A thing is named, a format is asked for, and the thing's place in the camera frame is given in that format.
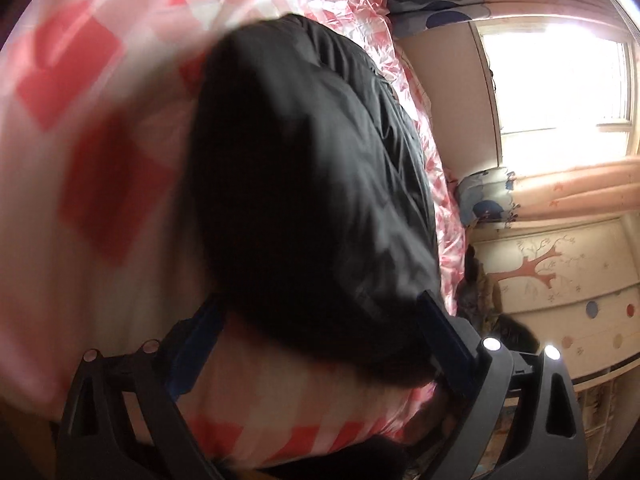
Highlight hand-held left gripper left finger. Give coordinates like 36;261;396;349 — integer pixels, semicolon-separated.
54;302;236;480

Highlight black puffer jacket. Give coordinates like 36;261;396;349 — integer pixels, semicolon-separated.
187;14;445;392

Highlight pink curtain with blue hem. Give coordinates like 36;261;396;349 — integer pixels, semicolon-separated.
456;159;640;232
386;0;640;42

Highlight pink checkered bed quilt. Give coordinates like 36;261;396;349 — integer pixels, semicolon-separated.
0;0;470;467

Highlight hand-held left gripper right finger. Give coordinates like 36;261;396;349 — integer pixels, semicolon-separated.
417;291;589;480

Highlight bright window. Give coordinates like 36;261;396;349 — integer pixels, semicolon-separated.
479;16;635;172

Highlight dark cloth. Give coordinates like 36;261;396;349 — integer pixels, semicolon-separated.
462;247;543;357

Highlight cream cabinet with tree print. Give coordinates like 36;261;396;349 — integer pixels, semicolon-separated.
472;214;640;480

